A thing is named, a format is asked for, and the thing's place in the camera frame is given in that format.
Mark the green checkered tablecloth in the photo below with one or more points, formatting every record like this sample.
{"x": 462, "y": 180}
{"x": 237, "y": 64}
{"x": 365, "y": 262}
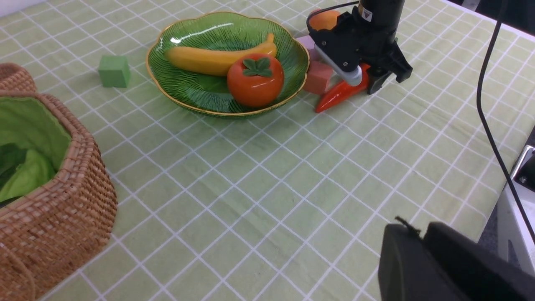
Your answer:
{"x": 286, "y": 206}

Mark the yellow orange toy mango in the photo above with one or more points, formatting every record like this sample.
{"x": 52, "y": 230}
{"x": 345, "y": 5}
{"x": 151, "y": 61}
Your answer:
{"x": 323, "y": 20}

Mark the right black grey wrist camera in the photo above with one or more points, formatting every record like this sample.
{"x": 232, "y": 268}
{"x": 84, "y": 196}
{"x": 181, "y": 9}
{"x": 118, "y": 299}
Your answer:
{"x": 338, "y": 47}

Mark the orange toy carrot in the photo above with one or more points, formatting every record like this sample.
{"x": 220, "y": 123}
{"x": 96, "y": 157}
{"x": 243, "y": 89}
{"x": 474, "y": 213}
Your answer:
{"x": 342, "y": 91}

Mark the green glass leaf plate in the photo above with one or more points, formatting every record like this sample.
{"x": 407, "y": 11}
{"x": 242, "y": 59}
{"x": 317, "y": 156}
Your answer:
{"x": 207, "y": 94}

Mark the orange toy persimmon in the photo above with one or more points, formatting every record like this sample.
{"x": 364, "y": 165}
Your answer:
{"x": 255, "y": 80}

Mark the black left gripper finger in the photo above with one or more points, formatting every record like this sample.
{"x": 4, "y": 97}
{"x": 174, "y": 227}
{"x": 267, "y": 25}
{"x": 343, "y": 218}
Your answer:
{"x": 445, "y": 265}

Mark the salmon foam cube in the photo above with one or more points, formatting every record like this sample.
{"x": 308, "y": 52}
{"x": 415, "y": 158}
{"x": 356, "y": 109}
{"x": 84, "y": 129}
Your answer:
{"x": 318, "y": 77}

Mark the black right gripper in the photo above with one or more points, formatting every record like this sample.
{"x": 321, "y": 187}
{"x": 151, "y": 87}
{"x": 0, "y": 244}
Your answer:
{"x": 376, "y": 31}

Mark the green fabric basket liner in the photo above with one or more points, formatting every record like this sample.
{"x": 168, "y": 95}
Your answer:
{"x": 33, "y": 144}

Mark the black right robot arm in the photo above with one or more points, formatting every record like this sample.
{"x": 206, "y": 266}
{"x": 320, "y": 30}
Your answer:
{"x": 368, "y": 35}

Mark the yellow toy banana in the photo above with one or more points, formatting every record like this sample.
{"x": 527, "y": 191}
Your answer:
{"x": 215, "y": 62}

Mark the woven rattan basket lid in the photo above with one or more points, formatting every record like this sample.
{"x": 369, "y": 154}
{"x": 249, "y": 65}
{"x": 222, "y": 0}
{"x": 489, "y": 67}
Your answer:
{"x": 16, "y": 78}

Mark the woven rattan basket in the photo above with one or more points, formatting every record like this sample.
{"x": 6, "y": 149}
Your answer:
{"x": 47, "y": 235}

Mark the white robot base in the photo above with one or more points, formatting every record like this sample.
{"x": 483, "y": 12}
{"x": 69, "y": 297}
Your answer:
{"x": 515, "y": 221}

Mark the pink foam cube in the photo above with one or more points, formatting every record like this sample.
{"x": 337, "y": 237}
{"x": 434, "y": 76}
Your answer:
{"x": 309, "y": 44}

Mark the green foam cube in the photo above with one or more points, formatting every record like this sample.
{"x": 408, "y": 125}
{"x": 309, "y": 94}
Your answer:
{"x": 114, "y": 71}

